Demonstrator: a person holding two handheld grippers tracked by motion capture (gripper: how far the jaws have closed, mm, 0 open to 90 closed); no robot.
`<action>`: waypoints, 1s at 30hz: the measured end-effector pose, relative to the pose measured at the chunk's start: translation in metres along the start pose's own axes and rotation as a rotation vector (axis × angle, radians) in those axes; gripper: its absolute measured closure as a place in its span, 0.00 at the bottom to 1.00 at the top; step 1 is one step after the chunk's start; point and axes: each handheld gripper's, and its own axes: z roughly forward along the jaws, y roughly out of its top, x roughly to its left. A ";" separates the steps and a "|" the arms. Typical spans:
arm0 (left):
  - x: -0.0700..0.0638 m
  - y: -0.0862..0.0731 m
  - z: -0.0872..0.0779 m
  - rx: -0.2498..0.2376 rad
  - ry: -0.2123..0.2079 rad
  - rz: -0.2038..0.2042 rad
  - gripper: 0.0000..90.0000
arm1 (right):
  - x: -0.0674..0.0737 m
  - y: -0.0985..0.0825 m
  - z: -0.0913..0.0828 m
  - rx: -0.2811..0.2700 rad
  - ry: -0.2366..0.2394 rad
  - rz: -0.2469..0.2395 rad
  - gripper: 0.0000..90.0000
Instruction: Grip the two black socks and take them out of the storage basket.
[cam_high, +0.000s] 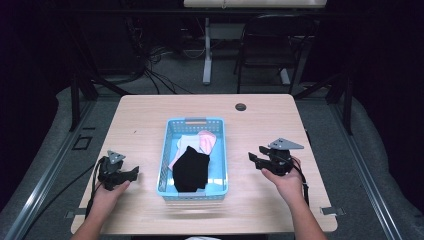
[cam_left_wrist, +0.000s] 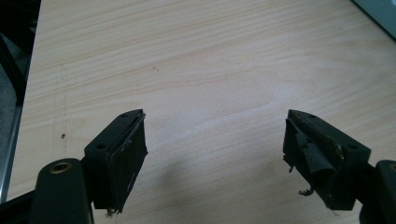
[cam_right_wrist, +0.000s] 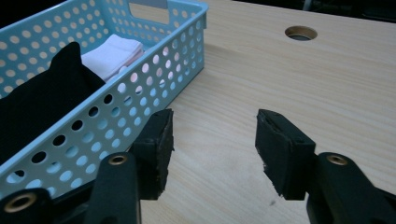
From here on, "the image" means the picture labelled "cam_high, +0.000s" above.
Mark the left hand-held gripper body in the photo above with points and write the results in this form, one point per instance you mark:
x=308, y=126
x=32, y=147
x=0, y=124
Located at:
x=110, y=171

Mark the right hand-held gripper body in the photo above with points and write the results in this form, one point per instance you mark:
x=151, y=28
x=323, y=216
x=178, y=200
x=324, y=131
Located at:
x=280, y=161

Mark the blue plastic basket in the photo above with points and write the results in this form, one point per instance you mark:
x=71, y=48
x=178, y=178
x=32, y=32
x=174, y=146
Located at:
x=220, y=173

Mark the black cloth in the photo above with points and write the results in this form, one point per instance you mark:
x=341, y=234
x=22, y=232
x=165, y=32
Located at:
x=191, y=170

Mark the person's left hand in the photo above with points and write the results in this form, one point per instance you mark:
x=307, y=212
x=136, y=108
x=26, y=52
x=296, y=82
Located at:
x=106, y=198

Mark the person's right hand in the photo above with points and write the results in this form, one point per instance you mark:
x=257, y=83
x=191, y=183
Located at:
x=290, y=186

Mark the pink striped cloth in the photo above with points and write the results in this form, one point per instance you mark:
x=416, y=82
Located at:
x=208, y=141

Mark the white cloth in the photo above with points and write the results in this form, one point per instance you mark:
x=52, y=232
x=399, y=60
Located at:
x=185, y=143

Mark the white desk foot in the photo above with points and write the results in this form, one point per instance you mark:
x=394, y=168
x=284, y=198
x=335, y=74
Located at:
x=285, y=76

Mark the black metal stand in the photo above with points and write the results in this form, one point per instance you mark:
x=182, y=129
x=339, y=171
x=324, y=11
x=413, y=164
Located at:
x=76, y=96
x=346, y=100

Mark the person's white clothing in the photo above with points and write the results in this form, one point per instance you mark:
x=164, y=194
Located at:
x=202, y=238

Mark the white desk leg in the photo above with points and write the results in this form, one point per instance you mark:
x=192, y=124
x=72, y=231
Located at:
x=207, y=56

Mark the black folding chair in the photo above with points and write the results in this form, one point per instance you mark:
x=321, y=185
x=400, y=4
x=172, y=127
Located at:
x=276, y=40

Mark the grey metal table bracket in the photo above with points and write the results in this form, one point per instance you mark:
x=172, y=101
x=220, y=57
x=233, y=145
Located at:
x=75, y=213
x=331, y=210

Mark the aluminium floor rail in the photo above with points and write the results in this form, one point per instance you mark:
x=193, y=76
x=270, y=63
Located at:
x=370, y=176
x=43, y=180

